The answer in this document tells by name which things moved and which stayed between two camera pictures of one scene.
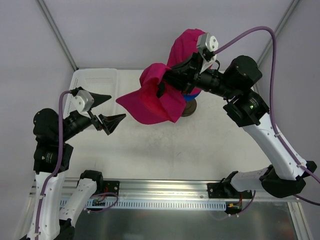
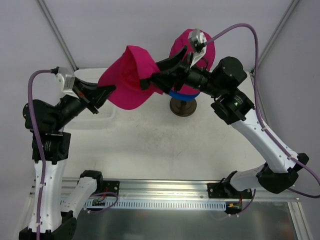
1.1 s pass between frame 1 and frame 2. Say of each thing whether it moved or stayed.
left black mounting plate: stayed
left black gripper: moved
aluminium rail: stayed
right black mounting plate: stayed
